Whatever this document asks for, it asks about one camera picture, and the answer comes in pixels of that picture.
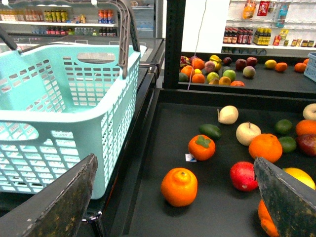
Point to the white apple with stem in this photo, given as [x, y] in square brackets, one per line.
[309, 112]

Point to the orange persimmon green leaf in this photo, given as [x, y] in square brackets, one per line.
[201, 147]

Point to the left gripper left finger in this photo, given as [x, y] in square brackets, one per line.
[57, 210]

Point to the green lime upper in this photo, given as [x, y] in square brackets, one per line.
[283, 126]

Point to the green lime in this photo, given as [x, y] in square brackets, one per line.
[283, 126]
[288, 144]

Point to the black shelf post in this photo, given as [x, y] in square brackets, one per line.
[173, 42]

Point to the light teal shopping basket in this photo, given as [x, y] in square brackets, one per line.
[58, 104]

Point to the small orange tangerine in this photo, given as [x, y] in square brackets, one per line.
[306, 126]

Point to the orange at front edge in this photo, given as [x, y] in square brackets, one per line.
[266, 220]

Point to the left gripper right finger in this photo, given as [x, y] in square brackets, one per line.
[290, 203]

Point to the green lime lower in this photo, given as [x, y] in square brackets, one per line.
[288, 144]

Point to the dark green avocado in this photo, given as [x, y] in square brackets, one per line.
[210, 131]

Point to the large orange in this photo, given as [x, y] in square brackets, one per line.
[267, 146]

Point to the red apple centre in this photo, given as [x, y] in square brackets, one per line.
[307, 144]

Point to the white pear front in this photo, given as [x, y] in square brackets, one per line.
[246, 132]

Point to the small white label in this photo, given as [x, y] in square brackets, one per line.
[190, 158]

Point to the orange mandarin with bump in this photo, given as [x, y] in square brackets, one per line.
[179, 187]

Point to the grey basket handle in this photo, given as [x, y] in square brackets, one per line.
[128, 31]

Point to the small blue basket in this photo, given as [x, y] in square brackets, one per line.
[310, 71]

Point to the yellow lemon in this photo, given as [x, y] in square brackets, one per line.
[301, 176]

